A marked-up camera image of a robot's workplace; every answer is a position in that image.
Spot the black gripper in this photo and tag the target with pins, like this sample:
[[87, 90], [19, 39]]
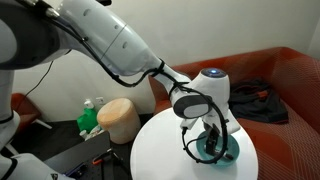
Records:
[[212, 129]]

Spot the teal bowl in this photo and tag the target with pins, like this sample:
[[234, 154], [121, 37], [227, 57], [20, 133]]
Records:
[[234, 150]]

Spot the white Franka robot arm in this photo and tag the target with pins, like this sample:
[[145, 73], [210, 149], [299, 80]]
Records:
[[110, 40]]

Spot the black jacket with red lining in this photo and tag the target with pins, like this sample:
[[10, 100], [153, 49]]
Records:
[[260, 103]]

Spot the beige round pouf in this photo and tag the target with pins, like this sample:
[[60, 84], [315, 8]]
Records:
[[120, 120]]

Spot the red patterned sofa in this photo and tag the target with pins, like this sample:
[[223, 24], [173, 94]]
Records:
[[293, 83]]

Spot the orange and black clamp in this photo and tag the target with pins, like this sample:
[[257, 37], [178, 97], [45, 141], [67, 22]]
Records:
[[97, 161]]

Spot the green bottle with white pump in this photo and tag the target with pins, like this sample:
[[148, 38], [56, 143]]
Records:
[[87, 120]]

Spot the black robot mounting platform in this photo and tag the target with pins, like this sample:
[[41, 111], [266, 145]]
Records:
[[76, 154]]

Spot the red chair with white legs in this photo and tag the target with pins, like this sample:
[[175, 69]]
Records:
[[23, 110]]

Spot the white wall outlet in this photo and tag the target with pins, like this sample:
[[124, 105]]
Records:
[[99, 100]]

